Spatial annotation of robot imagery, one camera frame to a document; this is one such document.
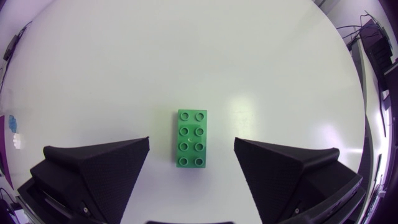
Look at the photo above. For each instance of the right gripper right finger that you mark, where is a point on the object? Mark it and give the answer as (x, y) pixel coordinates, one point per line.
(280, 177)

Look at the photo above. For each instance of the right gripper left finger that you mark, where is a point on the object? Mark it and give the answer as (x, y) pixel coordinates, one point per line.
(102, 174)

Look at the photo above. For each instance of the green toy brick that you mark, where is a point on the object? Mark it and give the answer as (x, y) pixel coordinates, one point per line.
(191, 138)

